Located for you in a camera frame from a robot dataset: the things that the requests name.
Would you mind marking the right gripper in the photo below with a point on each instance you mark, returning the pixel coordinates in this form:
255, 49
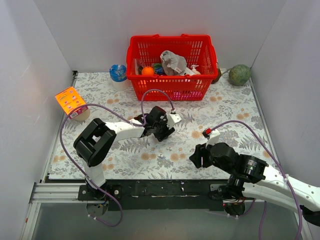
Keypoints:
198, 155

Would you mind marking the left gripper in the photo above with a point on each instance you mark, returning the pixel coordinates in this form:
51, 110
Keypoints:
163, 131

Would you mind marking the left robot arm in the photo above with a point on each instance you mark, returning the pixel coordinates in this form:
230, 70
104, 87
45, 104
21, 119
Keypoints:
95, 141

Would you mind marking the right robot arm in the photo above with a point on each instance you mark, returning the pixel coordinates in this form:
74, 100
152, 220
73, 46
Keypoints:
251, 177

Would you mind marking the floral patterned table mat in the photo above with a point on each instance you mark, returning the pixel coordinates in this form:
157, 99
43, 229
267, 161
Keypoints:
233, 109

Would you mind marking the orange fruit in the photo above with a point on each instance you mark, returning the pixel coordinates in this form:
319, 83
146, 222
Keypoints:
148, 71

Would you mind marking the green blue item in basket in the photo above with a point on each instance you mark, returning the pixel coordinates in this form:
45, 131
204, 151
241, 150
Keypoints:
158, 69

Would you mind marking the white pump bottle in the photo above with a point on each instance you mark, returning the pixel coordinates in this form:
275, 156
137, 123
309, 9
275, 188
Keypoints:
192, 70

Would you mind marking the crumpled grey plastic bag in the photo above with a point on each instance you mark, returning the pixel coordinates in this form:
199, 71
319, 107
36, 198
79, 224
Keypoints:
173, 64

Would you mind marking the red plastic shopping basket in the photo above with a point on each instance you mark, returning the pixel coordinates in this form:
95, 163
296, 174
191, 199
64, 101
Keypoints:
145, 50

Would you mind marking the blue lidded white cup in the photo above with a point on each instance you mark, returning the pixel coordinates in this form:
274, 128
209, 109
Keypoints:
118, 77

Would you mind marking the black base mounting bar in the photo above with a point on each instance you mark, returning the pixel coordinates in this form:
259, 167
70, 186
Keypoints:
162, 194

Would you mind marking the beige round container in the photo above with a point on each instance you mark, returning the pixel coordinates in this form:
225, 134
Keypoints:
80, 115

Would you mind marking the green melon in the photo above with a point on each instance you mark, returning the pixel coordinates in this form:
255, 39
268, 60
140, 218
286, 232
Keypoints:
239, 75

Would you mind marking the orange snack box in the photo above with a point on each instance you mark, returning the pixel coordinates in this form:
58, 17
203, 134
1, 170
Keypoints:
69, 99

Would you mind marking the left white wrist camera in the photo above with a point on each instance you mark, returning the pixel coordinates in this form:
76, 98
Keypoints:
173, 118

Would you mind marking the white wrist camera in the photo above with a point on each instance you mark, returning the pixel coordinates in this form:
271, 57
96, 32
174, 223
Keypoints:
173, 118
212, 136

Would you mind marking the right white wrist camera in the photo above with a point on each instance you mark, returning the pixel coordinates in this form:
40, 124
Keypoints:
212, 136

